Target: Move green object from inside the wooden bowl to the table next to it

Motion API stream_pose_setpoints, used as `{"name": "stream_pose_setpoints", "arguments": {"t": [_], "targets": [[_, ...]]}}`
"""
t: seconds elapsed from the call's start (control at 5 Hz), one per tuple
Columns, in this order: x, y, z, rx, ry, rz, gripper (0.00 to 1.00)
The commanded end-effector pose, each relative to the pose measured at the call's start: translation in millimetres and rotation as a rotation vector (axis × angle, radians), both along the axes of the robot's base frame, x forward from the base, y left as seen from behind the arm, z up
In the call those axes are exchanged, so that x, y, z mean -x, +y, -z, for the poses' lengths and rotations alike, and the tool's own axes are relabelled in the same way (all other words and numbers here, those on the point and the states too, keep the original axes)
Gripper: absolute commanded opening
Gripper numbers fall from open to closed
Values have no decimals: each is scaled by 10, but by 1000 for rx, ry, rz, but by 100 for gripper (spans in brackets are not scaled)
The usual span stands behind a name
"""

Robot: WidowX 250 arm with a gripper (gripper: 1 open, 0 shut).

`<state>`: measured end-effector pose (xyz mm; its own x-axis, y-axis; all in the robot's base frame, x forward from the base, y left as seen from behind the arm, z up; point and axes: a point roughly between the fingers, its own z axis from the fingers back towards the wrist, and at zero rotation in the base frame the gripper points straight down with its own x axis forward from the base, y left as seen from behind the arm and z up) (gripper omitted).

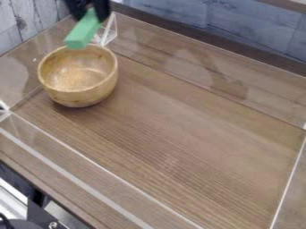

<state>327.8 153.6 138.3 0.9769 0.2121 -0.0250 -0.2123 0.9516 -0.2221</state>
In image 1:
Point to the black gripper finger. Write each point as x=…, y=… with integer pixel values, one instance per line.
x=78, y=8
x=103, y=9

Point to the green rectangular block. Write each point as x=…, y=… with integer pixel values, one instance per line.
x=83, y=31

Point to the wooden bowl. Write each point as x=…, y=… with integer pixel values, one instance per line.
x=79, y=77

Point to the clear acrylic corner bracket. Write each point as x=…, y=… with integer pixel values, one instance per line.
x=107, y=32

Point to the clear acrylic enclosure wall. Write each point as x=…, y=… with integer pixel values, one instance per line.
x=194, y=147

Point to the black metal bracket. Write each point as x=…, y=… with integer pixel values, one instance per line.
x=41, y=218

